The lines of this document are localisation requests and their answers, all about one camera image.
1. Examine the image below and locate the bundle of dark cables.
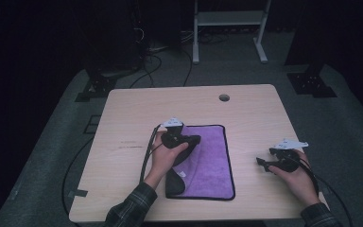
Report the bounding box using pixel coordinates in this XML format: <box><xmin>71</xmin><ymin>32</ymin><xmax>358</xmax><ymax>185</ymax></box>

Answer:
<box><xmin>180</xmin><ymin>28</ymin><xmax>232</xmax><ymax>45</ymax></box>

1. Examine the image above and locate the straight black floor cable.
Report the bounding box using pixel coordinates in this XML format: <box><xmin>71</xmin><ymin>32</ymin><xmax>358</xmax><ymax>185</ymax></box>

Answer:
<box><xmin>181</xmin><ymin>48</ymin><xmax>194</xmax><ymax>88</ymax></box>

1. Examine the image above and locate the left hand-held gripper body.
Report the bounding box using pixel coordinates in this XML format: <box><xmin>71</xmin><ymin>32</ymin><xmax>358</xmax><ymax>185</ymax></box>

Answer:
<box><xmin>160</xmin><ymin>117</ymin><xmax>190</xmax><ymax>149</ymax></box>

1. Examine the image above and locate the white metal stand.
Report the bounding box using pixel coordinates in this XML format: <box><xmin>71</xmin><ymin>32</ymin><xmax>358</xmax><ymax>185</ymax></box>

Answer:
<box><xmin>192</xmin><ymin>0</ymin><xmax>272</xmax><ymax>65</ymax></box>

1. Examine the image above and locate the hand-held gripper cable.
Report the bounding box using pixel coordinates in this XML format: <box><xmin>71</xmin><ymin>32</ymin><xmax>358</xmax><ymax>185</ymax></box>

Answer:
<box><xmin>291</xmin><ymin>155</ymin><xmax>354</xmax><ymax>227</ymax></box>
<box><xmin>139</xmin><ymin>124</ymin><xmax>164</xmax><ymax>184</ymax></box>

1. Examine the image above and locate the right hand-held gripper cable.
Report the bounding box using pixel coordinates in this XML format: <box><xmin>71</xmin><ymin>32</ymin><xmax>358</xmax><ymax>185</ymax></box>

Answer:
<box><xmin>291</xmin><ymin>155</ymin><xmax>354</xmax><ymax>227</ymax></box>

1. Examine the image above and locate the black stand with square base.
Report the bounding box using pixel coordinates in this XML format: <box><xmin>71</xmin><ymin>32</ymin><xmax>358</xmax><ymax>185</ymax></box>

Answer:
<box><xmin>284</xmin><ymin>0</ymin><xmax>338</xmax><ymax>99</ymax></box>

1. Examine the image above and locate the grey floor tape strip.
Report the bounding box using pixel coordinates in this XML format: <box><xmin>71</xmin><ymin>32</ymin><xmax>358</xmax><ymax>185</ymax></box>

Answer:
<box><xmin>67</xmin><ymin>188</ymin><xmax>89</xmax><ymax>200</ymax></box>

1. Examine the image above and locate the long black floor cable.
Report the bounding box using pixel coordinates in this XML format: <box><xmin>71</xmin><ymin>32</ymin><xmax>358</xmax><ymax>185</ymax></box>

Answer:
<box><xmin>60</xmin><ymin>136</ymin><xmax>95</xmax><ymax>219</ymax></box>

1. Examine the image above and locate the person's right hand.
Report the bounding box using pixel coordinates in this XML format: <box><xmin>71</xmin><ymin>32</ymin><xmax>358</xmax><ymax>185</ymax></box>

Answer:
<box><xmin>268</xmin><ymin>150</ymin><xmax>321</xmax><ymax>208</ymax></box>

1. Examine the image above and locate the black stand with angled base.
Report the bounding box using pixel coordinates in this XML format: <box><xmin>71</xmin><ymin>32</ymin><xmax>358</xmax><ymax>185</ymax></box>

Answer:
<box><xmin>74</xmin><ymin>58</ymin><xmax>140</xmax><ymax>103</ymax></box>

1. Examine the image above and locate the purple cloth with black edge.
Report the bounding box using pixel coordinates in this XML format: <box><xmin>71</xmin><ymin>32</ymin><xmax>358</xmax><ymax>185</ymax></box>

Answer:
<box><xmin>155</xmin><ymin>124</ymin><xmax>236</xmax><ymax>201</ymax></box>

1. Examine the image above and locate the left hand-held gripper cable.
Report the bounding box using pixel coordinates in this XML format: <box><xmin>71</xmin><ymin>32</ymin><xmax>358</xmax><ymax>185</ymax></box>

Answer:
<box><xmin>139</xmin><ymin>124</ymin><xmax>164</xmax><ymax>184</ymax></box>

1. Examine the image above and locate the person's left hand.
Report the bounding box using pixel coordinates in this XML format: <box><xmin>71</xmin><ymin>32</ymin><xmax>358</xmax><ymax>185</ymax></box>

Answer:
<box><xmin>151</xmin><ymin>131</ymin><xmax>190</xmax><ymax>175</ymax></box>

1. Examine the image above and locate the looped black floor cable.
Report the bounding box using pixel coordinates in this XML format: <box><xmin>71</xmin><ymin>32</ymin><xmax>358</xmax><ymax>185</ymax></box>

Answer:
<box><xmin>129</xmin><ymin>52</ymin><xmax>164</xmax><ymax>90</ymax></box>

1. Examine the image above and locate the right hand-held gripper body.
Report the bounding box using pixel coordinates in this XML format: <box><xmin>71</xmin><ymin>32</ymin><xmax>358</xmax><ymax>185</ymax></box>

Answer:
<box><xmin>268</xmin><ymin>139</ymin><xmax>309</xmax><ymax>173</ymax></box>

